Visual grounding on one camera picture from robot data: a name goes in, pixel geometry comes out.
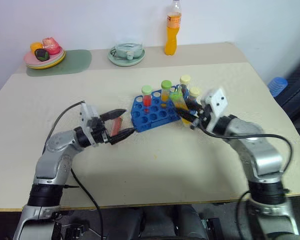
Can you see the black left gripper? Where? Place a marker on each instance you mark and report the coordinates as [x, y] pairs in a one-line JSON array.
[[98, 133]]

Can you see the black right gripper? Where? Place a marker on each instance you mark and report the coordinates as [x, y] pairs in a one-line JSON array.
[[202, 118]]

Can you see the green-capped yellow liquid test tube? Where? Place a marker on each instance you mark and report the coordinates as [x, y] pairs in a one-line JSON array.
[[178, 101]]

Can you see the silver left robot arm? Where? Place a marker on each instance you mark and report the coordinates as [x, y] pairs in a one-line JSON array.
[[55, 146]]

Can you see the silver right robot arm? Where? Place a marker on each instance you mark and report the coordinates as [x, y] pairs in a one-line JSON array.
[[260, 152]]

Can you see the yellow-capped dark liquid test tube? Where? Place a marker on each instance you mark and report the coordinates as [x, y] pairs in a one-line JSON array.
[[185, 83], [193, 96]]

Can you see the green-capped orange liquid test tube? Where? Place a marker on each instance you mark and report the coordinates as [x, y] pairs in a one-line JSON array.
[[166, 92]]

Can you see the blue test tube rack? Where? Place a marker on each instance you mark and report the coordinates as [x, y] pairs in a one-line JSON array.
[[153, 117]]

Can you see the green-capped red liquid test tube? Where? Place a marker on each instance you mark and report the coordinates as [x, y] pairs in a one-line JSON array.
[[147, 98]]

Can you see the pale green round plate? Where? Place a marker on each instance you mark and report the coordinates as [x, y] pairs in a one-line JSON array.
[[125, 62]]

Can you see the green placemat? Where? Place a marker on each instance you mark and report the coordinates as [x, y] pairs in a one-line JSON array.
[[77, 63]]

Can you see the clear glass jar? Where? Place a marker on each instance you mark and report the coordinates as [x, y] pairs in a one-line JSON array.
[[127, 48]]

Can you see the orange drink plastic bottle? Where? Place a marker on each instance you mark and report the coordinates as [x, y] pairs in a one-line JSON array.
[[171, 37]]

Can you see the yellow plate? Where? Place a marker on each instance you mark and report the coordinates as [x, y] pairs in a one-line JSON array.
[[52, 66]]

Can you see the light green plate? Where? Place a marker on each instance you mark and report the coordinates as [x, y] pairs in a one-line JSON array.
[[57, 60]]

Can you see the red pink toy fruit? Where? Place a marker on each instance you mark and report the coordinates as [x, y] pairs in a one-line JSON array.
[[51, 46]]

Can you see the dark brown green toy food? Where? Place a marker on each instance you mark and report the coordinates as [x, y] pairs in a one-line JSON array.
[[41, 54]]

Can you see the grey rounded shape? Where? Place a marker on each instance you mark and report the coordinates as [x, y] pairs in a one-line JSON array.
[[175, 222]]

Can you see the pink plate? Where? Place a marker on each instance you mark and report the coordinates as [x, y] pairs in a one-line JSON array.
[[30, 58]]

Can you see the black chair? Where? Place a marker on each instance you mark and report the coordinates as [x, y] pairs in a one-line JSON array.
[[296, 95]]

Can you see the orange toy fruit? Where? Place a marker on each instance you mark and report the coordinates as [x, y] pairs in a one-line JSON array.
[[36, 46]]

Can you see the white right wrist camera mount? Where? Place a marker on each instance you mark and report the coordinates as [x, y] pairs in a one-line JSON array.
[[217, 102]]

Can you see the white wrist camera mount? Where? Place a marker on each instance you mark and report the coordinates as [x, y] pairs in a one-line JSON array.
[[217, 102], [88, 111]]

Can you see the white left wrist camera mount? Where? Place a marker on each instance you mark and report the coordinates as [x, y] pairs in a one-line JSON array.
[[88, 111]]

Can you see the black metal bracket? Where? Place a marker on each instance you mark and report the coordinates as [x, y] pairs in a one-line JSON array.
[[70, 231], [212, 228]]

